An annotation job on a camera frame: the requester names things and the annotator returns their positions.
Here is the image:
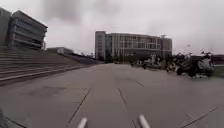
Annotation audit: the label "grey layered building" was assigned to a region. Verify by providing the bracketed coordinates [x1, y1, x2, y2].
[0, 7, 49, 51]

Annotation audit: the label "robot's own part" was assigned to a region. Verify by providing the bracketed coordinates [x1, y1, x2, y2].
[76, 116, 88, 128]
[138, 114, 152, 128]

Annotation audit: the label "grey paved slab plaza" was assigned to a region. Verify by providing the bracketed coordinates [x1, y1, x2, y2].
[0, 63, 224, 128]

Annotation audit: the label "row of parked scooters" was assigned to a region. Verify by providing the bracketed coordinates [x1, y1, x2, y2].
[129, 49, 215, 79]

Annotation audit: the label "low grey building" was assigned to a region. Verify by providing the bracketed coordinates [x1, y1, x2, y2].
[45, 46, 103, 65]

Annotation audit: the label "wide concrete steps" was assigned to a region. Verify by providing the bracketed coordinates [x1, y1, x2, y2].
[0, 46, 94, 87]

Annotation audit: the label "large grey multi-storey building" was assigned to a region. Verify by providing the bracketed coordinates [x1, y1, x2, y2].
[94, 30, 173, 64]

